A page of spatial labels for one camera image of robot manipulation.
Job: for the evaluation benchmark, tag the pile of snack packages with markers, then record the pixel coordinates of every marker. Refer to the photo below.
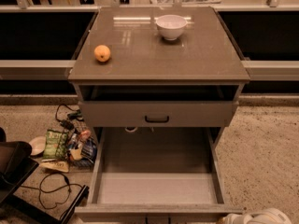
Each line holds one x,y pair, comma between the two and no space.
81,149

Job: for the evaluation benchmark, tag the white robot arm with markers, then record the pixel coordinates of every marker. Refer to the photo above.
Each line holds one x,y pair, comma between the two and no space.
266,216

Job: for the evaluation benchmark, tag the grey drawer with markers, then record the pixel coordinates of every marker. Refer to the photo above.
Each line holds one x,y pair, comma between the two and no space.
156,176
157,105

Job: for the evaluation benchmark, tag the white bowl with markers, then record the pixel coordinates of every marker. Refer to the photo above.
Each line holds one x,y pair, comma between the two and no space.
171,27

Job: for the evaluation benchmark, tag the white plate on floor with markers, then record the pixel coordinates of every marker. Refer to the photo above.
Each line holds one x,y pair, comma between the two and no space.
38,145

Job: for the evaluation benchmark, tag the grey top drawer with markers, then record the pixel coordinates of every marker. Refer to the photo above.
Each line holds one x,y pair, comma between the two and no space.
157,105

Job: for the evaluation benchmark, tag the orange fruit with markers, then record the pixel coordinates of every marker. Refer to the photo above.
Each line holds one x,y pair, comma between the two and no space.
102,53

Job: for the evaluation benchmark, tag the black equipment base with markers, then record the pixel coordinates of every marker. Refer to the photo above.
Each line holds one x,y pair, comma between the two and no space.
15,167

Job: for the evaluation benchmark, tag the green chip bag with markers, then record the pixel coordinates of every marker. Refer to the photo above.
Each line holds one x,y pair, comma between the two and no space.
55,148

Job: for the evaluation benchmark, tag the grey three-drawer cabinet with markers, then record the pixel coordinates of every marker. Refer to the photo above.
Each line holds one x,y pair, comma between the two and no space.
139,55

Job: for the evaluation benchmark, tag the yellow snack packet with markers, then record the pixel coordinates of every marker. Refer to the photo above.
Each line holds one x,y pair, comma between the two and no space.
61,166

